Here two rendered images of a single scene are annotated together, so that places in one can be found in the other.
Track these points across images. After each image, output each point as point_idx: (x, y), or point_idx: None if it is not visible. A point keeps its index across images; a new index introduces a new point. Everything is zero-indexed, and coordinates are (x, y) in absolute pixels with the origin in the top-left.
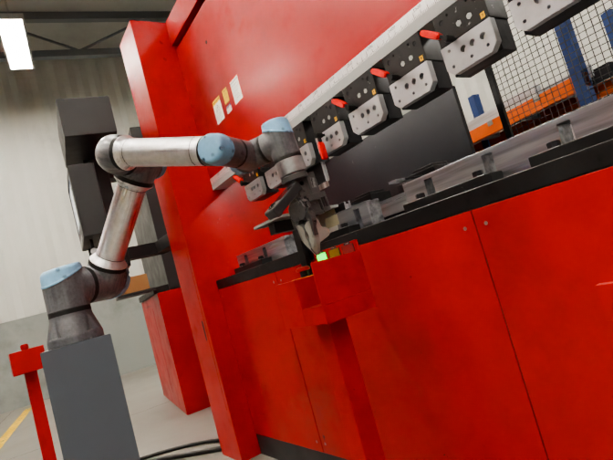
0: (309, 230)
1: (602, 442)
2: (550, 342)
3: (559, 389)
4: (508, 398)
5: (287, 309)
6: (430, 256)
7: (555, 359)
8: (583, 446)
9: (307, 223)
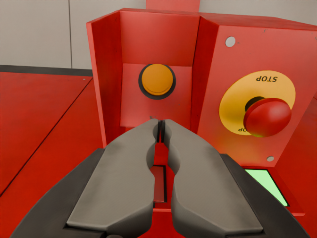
0: (116, 171)
1: (41, 93)
2: (19, 126)
3: (42, 108)
4: (86, 106)
5: (263, 19)
6: None
7: (26, 119)
8: (55, 92)
9: (95, 211)
